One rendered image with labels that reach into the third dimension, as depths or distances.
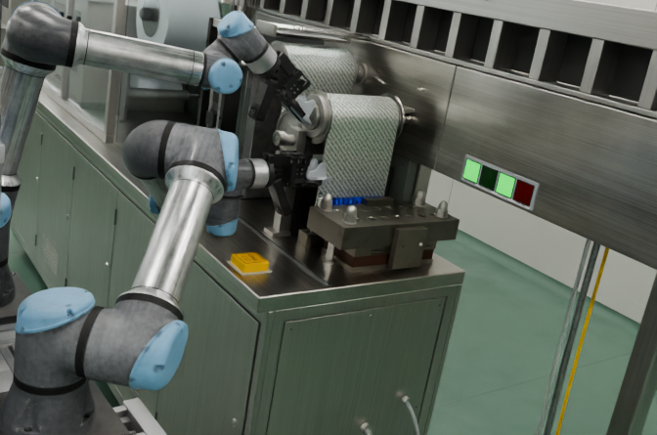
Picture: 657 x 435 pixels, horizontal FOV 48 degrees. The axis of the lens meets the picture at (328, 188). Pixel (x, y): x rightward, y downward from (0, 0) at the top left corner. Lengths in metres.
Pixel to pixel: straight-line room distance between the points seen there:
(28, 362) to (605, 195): 1.21
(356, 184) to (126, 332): 1.01
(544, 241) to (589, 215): 3.07
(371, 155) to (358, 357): 0.55
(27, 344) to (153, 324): 0.19
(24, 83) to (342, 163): 0.82
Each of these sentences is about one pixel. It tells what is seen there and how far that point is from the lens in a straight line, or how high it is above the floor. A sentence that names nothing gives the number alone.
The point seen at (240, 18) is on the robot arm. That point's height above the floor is 1.49.
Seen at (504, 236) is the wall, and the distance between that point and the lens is 5.02.
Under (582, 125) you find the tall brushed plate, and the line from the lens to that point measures 1.77.
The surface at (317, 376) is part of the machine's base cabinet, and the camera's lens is 1.90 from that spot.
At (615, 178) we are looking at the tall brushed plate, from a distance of 1.72.
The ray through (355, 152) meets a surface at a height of 1.17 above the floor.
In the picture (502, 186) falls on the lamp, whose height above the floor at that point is 1.18.
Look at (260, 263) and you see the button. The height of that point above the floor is 0.92.
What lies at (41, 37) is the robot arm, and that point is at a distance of 1.60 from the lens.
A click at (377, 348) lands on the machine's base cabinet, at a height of 0.70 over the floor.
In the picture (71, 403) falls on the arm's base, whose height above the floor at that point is 0.88.
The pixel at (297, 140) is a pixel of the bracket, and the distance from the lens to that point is 1.98.
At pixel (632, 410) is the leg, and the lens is 1.98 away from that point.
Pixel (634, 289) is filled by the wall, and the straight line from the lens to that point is 4.50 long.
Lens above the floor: 1.61
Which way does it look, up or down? 16 degrees down
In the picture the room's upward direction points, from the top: 10 degrees clockwise
